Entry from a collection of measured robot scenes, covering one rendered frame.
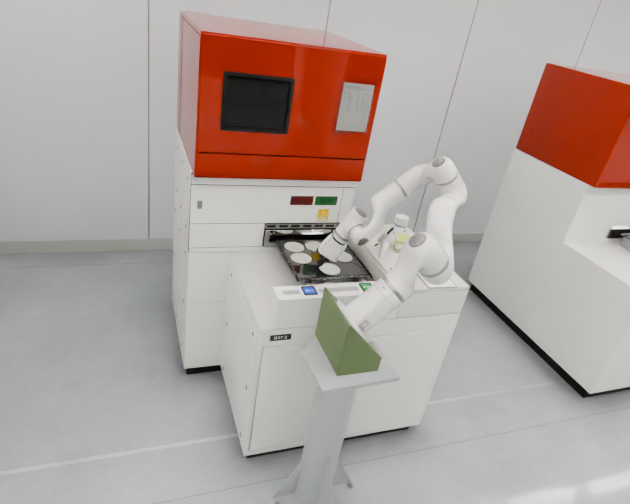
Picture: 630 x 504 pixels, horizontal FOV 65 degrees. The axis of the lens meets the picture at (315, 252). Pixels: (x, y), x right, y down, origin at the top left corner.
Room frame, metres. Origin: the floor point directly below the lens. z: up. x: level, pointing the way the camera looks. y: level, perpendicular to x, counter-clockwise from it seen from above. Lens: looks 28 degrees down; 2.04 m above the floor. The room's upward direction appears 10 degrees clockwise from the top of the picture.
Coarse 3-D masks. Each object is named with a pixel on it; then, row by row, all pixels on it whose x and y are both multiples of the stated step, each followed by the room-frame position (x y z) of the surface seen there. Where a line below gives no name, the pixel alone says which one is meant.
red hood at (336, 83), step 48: (192, 48) 2.19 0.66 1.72; (240, 48) 2.07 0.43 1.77; (288, 48) 2.15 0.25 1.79; (336, 48) 2.24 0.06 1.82; (192, 96) 2.14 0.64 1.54; (240, 96) 2.08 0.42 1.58; (288, 96) 2.16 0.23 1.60; (336, 96) 2.25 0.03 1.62; (192, 144) 2.09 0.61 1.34; (240, 144) 2.08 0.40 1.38; (288, 144) 2.17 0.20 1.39; (336, 144) 2.26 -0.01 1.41
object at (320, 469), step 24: (312, 360) 1.44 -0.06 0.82; (384, 360) 1.51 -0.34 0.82; (336, 384) 1.33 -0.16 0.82; (360, 384) 1.36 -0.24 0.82; (312, 408) 1.49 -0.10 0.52; (336, 408) 1.42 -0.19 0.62; (312, 432) 1.45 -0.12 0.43; (336, 432) 1.43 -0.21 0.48; (312, 456) 1.44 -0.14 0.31; (336, 456) 1.45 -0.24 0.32; (288, 480) 1.45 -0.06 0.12; (312, 480) 1.43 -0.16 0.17; (336, 480) 1.54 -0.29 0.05
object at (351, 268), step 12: (300, 240) 2.23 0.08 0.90; (312, 240) 2.25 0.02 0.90; (288, 252) 2.08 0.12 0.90; (300, 252) 2.10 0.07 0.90; (312, 252) 2.12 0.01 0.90; (348, 252) 2.19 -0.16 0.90; (300, 264) 1.99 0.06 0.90; (312, 264) 2.01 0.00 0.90; (336, 264) 2.05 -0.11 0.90; (348, 264) 2.07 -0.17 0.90; (360, 264) 2.09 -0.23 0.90; (300, 276) 1.88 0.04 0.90; (312, 276) 1.90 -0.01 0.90; (324, 276) 1.92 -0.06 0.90
